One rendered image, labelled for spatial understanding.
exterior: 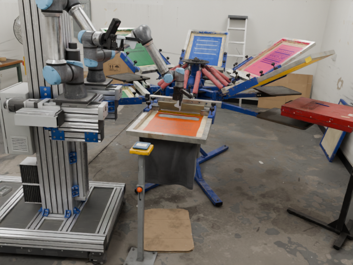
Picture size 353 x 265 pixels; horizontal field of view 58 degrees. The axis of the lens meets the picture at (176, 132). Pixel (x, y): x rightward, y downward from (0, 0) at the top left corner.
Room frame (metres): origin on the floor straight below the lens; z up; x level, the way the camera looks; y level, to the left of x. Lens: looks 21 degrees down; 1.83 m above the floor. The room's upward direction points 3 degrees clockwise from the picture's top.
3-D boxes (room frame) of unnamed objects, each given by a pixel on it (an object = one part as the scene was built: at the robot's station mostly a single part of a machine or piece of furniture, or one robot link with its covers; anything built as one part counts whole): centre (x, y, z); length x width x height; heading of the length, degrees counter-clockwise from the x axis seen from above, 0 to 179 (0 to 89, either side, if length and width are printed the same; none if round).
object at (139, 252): (1.97, 0.23, 0.48); 0.22 x 0.22 x 0.96; 80
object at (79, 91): (2.05, 0.68, 1.31); 0.15 x 0.15 x 0.10
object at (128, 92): (3.23, 0.68, 1.05); 1.08 x 0.61 x 0.23; 110
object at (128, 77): (3.97, 0.35, 0.91); 1.34 x 0.40 x 0.08; 50
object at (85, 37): (1.81, 0.50, 1.65); 0.11 x 0.08 x 0.09; 63
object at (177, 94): (2.71, 0.00, 1.15); 0.09 x 0.08 x 0.12; 80
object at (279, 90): (3.77, -0.80, 0.91); 1.34 x 0.40 x 0.08; 110
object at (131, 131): (2.50, 0.01, 0.97); 0.79 x 0.58 x 0.04; 170
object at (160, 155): (2.21, 0.06, 0.74); 0.45 x 0.03 x 0.43; 80
